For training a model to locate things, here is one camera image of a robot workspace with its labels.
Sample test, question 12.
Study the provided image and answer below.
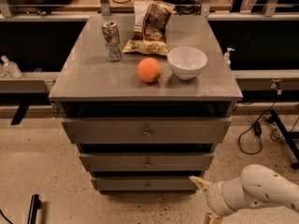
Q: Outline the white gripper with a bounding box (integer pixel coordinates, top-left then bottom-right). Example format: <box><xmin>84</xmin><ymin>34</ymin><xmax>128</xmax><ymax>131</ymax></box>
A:
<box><xmin>189</xmin><ymin>175</ymin><xmax>235</xmax><ymax>224</ymax></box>

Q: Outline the grey bottom drawer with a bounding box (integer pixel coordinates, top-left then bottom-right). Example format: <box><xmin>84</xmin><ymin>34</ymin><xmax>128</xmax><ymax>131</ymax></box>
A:
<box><xmin>92</xmin><ymin>176</ymin><xmax>197</xmax><ymax>192</ymax></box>

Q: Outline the grey drawer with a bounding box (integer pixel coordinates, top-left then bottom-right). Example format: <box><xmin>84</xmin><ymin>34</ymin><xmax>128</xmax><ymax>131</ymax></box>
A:
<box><xmin>62</xmin><ymin>118</ymin><xmax>231</xmax><ymax>144</ymax></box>
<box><xmin>92</xmin><ymin>176</ymin><xmax>197</xmax><ymax>192</ymax></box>
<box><xmin>79</xmin><ymin>153</ymin><xmax>213</xmax><ymax>172</ymax></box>

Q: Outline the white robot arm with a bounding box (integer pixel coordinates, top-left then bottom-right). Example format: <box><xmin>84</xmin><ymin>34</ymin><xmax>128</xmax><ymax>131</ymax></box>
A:
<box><xmin>189</xmin><ymin>164</ymin><xmax>299</xmax><ymax>224</ymax></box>

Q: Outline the grey middle drawer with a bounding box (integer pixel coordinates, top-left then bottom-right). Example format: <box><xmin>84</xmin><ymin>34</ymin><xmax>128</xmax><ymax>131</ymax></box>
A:
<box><xmin>79</xmin><ymin>153</ymin><xmax>213</xmax><ymax>172</ymax></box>

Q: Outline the grey drawer cabinet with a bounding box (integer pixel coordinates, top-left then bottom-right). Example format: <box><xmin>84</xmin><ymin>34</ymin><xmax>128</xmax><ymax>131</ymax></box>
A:
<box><xmin>50</xmin><ymin>15</ymin><xmax>242</xmax><ymax>179</ymax></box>

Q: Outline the grey top drawer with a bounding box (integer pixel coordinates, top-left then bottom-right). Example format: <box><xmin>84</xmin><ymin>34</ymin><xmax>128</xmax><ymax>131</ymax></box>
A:
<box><xmin>62</xmin><ymin>118</ymin><xmax>231</xmax><ymax>144</ymax></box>

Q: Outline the black stand leg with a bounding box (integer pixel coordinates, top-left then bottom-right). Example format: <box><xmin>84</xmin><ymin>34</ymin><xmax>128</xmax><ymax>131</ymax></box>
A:
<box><xmin>270</xmin><ymin>109</ymin><xmax>299</xmax><ymax>170</ymax></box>

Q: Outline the white bowl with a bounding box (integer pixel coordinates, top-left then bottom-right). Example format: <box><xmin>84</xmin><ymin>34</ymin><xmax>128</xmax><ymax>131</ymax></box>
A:
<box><xmin>167</xmin><ymin>47</ymin><xmax>207</xmax><ymax>80</ymax></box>

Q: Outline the white pump bottle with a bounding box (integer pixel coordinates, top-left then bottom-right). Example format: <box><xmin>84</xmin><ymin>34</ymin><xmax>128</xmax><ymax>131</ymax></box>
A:
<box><xmin>223</xmin><ymin>48</ymin><xmax>235</xmax><ymax>66</ymax></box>

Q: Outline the orange fruit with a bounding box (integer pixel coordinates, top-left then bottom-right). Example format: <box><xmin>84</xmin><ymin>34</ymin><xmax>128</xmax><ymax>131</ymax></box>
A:
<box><xmin>137</xmin><ymin>58</ymin><xmax>162</xmax><ymax>83</ymax></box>

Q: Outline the black bar on floor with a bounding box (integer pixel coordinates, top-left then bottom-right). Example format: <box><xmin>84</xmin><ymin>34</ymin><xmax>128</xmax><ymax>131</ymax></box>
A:
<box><xmin>27</xmin><ymin>194</ymin><xmax>40</xmax><ymax>224</ymax></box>

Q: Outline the brown chip bag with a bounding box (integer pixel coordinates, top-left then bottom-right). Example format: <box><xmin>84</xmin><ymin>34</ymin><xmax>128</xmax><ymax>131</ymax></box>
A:
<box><xmin>123</xmin><ymin>0</ymin><xmax>175</xmax><ymax>55</ymax></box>

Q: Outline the silver drink can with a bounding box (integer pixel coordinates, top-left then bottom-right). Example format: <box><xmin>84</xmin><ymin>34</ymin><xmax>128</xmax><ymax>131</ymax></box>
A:
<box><xmin>102</xmin><ymin>21</ymin><xmax>121</xmax><ymax>62</ymax></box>

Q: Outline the clear sanitizer bottle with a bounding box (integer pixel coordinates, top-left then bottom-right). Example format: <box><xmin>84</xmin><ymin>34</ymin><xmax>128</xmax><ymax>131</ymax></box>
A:
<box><xmin>1</xmin><ymin>55</ymin><xmax>22</xmax><ymax>78</ymax></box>

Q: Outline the black power cable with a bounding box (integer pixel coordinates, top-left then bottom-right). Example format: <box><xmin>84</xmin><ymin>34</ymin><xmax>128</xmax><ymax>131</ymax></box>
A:
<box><xmin>237</xmin><ymin>81</ymin><xmax>299</xmax><ymax>156</ymax></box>

